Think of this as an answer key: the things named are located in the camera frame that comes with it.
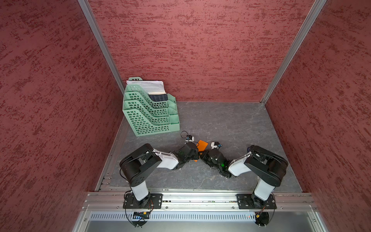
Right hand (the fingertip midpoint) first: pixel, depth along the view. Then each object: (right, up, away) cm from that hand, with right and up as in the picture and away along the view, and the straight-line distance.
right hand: (197, 155), depth 91 cm
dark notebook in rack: (-28, +40, +13) cm, 51 cm away
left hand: (0, +2, +1) cm, 2 cm away
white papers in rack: (-32, +46, +6) cm, 56 cm away
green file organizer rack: (-33, +25, -5) cm, 42 cm away
